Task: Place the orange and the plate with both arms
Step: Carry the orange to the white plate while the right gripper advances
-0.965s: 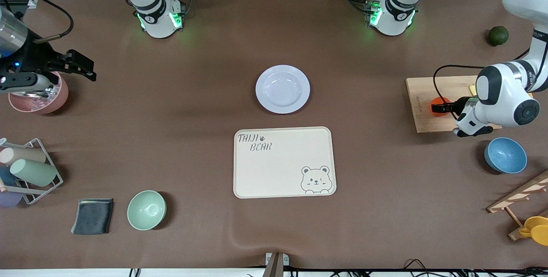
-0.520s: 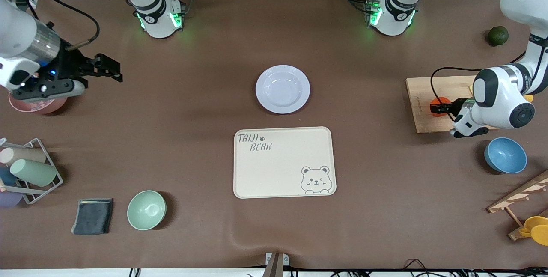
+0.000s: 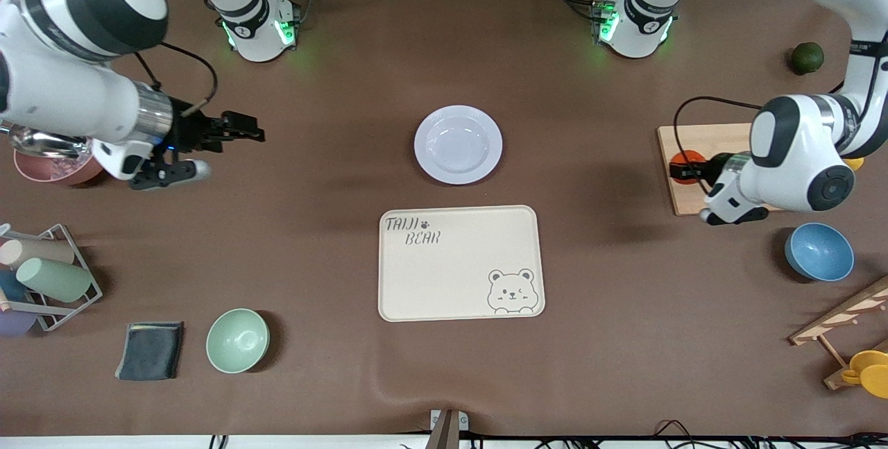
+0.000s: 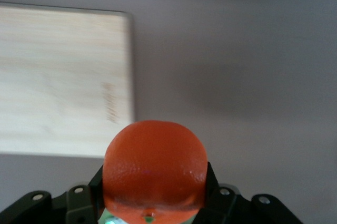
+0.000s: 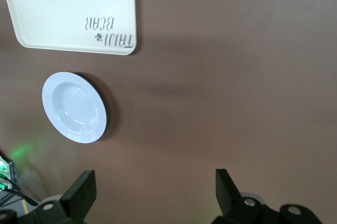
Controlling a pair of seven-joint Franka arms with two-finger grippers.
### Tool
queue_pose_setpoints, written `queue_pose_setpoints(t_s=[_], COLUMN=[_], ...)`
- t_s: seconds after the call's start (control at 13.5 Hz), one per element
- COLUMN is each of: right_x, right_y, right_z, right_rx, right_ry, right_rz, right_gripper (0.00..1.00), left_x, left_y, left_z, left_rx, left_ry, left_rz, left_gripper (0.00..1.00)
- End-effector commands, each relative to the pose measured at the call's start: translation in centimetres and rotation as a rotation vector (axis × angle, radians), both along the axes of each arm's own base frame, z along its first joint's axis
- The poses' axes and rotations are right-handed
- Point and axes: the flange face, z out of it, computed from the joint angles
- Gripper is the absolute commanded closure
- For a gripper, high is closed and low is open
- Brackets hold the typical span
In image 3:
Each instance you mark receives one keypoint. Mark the wooden cutting board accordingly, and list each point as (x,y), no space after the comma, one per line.
(694,137)

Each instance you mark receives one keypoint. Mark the pink bowl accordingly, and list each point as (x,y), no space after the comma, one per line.
(55,171)

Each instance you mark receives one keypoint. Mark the dark green lime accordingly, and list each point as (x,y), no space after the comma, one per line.
(808,58)

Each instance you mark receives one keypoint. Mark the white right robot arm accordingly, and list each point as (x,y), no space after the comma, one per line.
(69,88)

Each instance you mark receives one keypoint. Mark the yellow mug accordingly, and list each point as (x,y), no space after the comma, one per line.
(873,376)

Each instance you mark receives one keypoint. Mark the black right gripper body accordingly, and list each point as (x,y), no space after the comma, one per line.
(189,132)

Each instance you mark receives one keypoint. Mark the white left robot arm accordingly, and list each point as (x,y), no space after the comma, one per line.
(798,157)

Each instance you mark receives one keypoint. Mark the dark grey folded cloth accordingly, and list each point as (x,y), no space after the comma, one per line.
(149,352)

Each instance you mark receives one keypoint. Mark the orange fruit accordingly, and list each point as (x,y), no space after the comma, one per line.
(687,156)

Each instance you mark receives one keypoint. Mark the purple cup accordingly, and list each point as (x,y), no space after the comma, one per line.
(15,324)

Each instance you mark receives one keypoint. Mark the mint green cup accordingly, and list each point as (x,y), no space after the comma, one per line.
(55,280)

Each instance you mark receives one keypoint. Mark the beige cup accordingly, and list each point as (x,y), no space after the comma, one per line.
(38,252)

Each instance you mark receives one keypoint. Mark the wooden peg drying rack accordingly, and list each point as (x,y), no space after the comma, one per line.
(843,315)

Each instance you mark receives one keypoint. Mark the shiny metal scoop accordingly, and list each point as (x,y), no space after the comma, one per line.
(45,142)

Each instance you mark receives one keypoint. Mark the pale green bowl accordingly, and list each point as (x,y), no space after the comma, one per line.
(237,341)

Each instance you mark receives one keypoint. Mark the blue bowl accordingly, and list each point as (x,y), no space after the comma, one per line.
(819,252)

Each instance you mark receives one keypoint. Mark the cream bear print tray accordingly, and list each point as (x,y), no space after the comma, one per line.
(444,275)

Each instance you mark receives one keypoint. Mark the blue cup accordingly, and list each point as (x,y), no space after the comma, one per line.
(12,287)

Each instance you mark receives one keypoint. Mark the yellow lemon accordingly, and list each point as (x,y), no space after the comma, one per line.
(855,164)

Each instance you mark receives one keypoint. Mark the lavender round plate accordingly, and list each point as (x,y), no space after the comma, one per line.
(458,145)

